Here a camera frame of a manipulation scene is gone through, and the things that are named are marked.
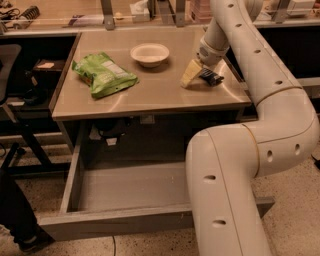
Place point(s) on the white paper bowl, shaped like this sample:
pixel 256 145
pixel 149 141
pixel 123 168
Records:
pixel 149 55

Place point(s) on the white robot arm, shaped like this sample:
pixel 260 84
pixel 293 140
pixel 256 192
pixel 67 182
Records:
pixel 260 133

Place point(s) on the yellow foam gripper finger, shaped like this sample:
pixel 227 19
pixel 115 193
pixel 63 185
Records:
pixel 192 71

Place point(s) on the green chip bag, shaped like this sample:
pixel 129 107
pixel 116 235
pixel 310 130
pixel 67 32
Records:
pixel 103 76

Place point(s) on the black coiled tool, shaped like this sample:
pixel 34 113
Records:
pixel 26 18

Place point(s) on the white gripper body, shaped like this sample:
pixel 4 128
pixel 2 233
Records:
pixel 209 55

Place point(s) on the grey open drawer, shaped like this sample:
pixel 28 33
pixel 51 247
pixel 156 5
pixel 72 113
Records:
pixel 162 182

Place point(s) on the black shoe of person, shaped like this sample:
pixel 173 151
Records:
pixel 39 242

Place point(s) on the white tissue box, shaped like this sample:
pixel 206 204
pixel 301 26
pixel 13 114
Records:
pixel 140 11

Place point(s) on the grey metal cabinet table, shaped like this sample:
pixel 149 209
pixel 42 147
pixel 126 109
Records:
pixel 158 90

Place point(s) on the black office chair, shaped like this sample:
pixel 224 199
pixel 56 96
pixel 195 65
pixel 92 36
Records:
pixel 8 56

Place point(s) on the pink stacked trays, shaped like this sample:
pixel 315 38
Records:
pixel 200 11

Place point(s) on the black box under bench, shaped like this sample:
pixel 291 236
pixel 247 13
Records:
pixel 48 72

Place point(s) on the white device on bench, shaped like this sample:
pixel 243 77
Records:
pixel 300 7

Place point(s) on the dark blue rxbar wrapper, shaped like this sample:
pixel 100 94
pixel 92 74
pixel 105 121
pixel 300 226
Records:
pixel 211 77

